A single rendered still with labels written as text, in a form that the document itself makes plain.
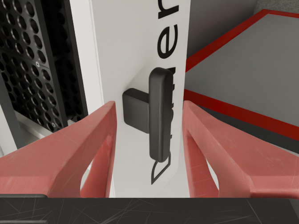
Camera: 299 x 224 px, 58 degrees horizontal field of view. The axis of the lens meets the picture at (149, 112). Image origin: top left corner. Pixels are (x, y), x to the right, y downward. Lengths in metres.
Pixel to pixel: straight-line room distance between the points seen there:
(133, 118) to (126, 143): 0.03
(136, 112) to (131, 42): 0.05
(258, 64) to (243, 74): 0.06
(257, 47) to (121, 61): 0.50
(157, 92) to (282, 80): 0.38
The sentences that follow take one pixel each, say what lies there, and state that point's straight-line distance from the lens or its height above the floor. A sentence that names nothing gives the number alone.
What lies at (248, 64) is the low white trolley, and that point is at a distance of 0.56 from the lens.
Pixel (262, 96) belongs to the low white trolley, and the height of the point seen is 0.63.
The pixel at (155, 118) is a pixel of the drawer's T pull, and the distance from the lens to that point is 0.18.
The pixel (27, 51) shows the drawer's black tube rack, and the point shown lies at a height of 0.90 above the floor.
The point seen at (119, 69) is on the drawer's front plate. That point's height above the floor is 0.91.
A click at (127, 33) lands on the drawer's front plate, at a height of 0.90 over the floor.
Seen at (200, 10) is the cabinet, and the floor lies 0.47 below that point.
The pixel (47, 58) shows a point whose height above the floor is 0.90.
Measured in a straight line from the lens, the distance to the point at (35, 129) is 0.39.
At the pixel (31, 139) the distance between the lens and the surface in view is 0.40.
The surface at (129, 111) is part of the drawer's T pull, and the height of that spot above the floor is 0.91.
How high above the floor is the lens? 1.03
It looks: 41 degrees down
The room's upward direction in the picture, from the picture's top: 128 degrees counter-clockwise
